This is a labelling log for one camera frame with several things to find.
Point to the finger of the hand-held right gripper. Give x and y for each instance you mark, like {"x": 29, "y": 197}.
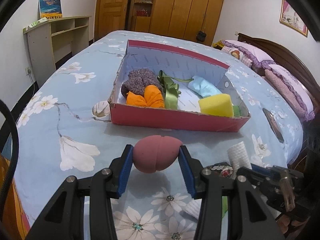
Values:
{"x": 252, "y": 177}
{"x": 261, "y": 169}

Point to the black hanging bag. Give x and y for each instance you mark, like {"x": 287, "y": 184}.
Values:
{"x": 201, "y": 36}

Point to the blue orange painting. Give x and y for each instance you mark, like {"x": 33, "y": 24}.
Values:
{"x": 50, "y": 8}

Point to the wooden door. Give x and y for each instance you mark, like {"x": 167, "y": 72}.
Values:
{"x": 110, "y": 12}

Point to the light blue face mask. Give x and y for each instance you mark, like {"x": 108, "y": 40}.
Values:
{"x": 203, "y": 87}

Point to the orange cloth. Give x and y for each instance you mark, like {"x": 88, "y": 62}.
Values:
{"x": 147, "y": 97}

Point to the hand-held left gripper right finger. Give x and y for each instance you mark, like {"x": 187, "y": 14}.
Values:
{"x": 186, "y": 172}

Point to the white wall outlet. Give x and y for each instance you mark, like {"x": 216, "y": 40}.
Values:
{"x": 28, "y": 70}

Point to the purple ruffled pillow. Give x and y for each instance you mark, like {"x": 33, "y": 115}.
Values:
{"x": 290, "y": 80}
{"x": 252, "y": 52}

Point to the green ribbon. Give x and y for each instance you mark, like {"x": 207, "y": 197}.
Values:
{"x": 171, "y": 96}

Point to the green white packet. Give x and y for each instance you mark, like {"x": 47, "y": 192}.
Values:
{"x": 33, "y": 24}

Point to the dark wooden headboard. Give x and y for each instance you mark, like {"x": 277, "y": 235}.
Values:
{"x": 287, "y": 52}

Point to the orange wooden cabinet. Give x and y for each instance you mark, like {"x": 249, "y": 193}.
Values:
{"x": 15, "y": 205}

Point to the beige shelf desk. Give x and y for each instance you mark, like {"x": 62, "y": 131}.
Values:
{"x": 40, "y": 47}

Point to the pink textured pillow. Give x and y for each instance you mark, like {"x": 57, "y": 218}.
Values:
{"x": 282, "y": 92}

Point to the white cloth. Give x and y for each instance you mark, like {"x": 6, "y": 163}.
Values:
{"x": 192, "y": 207}

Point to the pink egg-shaped sponge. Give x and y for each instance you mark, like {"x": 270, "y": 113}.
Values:
{"x": 155, "y": 155}

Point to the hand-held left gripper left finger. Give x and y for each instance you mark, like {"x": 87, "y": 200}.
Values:
{"x": 126, "y": 170}

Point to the pink checkered cartoon pillow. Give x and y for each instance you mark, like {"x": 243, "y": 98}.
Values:
{"x": 235, "y": 53}

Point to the red cardboard box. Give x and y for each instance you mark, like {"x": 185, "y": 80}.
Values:
{"x": 175, "y": 121}

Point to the framed wall picture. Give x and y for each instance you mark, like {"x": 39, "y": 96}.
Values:
{"x": 292, "y": 17}

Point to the grey knitted sock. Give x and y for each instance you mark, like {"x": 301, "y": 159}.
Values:
{"x": 138, "y": 82}

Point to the yellow sponge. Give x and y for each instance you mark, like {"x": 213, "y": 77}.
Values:
{"x": 216, "y": 105}

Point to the black smartphone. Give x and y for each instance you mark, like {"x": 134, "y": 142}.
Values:
{"x": 273, "y": 125}

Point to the person's right hand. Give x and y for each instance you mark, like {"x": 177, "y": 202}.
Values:
{"x": 285, "y": 223}

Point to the yellow black toy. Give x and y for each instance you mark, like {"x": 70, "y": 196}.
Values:
{"x": 217, "y": 44}

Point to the dark patterned cloth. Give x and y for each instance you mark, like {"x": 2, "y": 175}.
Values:
{"x": 220, "y": 168}

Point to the wooden wardrobe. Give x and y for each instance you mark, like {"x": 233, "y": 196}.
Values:
{"x": 185, "y": 7}

